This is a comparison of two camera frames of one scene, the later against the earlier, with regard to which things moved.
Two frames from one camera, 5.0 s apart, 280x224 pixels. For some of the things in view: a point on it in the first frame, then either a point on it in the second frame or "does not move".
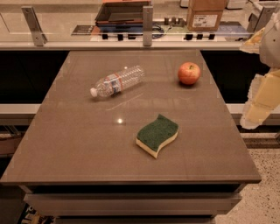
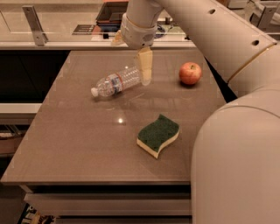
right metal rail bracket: x=258 y=23 does not move
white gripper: x=271 y=44 -> x=136 y=35
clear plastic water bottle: x=113 y=84 does not move
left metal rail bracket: x=39 y=38 does not move
